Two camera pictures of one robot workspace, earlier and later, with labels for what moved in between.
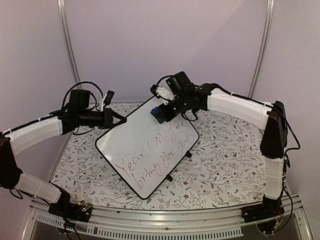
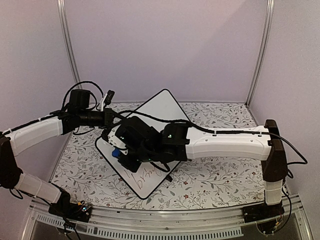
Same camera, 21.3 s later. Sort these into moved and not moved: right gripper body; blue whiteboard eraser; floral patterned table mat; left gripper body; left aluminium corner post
Moved: blue whiteboard eraser; right gripper body
Not moved: left gripper body; left aluminium corner post; floral patterned table mat
